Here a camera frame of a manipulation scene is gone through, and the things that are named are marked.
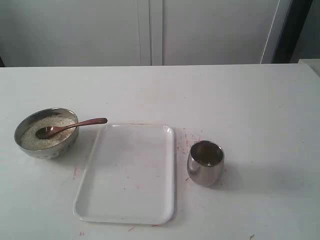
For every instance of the steel cup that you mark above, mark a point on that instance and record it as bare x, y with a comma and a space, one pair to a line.
205, 163

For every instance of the steel bowl with rice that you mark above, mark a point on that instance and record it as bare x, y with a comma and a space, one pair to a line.
25, 133

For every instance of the brown wooden spoon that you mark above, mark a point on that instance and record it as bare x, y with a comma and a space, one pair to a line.
50, 131

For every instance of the white rectangular plastic tray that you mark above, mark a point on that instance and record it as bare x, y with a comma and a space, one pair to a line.
130, 176

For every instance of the white cabinet behind table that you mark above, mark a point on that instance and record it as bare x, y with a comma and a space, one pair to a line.
47, 33

